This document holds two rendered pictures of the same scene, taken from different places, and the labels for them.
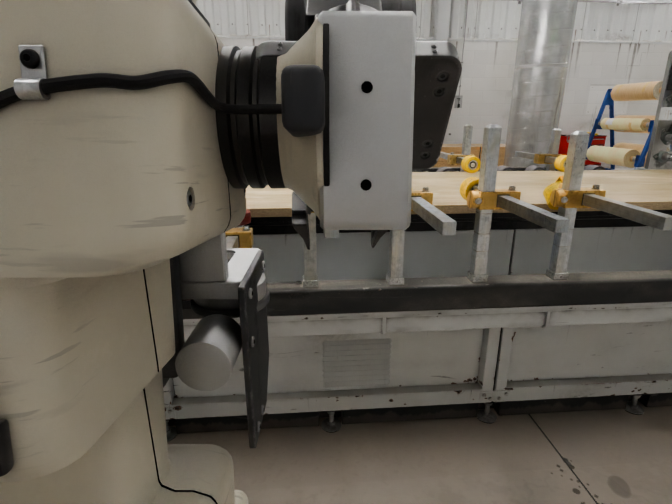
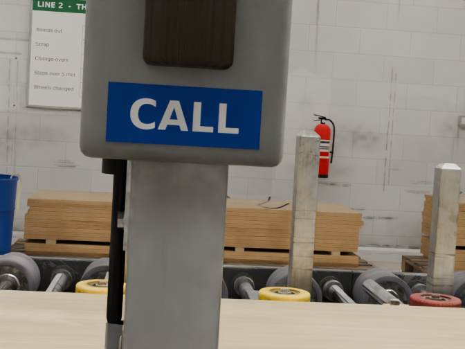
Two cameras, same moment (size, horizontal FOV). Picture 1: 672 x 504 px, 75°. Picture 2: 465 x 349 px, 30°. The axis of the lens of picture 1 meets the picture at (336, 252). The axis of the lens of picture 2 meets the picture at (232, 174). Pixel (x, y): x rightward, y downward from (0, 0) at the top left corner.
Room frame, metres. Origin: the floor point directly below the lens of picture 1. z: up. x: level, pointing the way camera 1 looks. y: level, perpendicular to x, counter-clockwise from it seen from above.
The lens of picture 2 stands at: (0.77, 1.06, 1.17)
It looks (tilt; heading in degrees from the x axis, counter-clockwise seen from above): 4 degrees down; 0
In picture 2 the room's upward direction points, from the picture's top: 3 degrees clockwise
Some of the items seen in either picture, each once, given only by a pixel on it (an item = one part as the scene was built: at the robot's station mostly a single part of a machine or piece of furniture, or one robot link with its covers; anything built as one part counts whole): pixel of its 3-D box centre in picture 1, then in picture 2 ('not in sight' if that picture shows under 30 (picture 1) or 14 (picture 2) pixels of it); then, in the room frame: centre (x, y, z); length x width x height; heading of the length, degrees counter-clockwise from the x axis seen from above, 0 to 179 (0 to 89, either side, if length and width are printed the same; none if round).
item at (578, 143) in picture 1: (566, 216); not in sight; (1.24, -0.67, 0.89); 0.04 x 0.04 x 0.48; 5
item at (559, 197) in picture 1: (576, 197); not in sight; (1.24, -0.70, 0.95); 0.14 x 0.06 x 0.05; 95
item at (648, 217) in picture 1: (613, 207); not in sight; (1.11, -0.72, 0.95); 0.36 x 0.03 x 0.03; 5
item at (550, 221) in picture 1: (509, 202); not in sight; (1.16, -0.47, 0.95); 0.50 x 0.04 x 0.04; 5
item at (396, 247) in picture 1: (397, 217); not in sight; (1.20, -0.18, 0.90); 0.04 x 0.04 x 0.48; 5
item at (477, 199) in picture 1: (493, 199); not in sight; (1.22, -0.45, 0.95); 0.14 x 0.06 x 0.05; 95
